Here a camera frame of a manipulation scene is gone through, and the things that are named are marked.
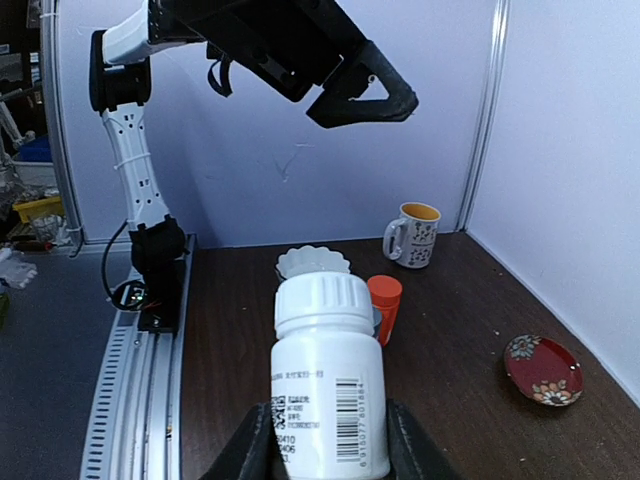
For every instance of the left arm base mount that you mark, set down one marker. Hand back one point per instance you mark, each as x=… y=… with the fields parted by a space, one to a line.
x=156 y=254

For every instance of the yellow interior floral mug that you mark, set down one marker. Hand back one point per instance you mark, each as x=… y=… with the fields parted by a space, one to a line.
x=409 y=240

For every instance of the white pill bottle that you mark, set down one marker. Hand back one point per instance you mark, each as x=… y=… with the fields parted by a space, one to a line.
x=328 y=401

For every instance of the left aluminium frame post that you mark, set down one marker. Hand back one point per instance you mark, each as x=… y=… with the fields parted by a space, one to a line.
x=486 y=112

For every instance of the grey lid pill bottle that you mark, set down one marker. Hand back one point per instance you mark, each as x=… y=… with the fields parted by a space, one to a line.
x=377 y=322

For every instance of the red floral plate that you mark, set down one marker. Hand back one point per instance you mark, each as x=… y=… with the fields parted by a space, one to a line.
x=543 y=370

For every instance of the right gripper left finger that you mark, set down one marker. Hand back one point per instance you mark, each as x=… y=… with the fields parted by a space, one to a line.
x=251 y=452

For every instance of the orange pill bottle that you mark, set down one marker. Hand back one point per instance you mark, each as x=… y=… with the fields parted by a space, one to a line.
x=386 y=293

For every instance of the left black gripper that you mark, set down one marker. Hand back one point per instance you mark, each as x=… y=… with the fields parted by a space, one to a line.
x=292 y=46

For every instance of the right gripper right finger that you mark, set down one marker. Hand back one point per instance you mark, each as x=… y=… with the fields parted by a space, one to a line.
x=413 y=454

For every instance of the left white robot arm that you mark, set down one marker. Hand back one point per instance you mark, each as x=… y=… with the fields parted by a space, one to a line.
x=120 y=86

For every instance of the white scalloped bowl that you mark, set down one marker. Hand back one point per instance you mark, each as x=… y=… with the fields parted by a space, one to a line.
x=309 y=259

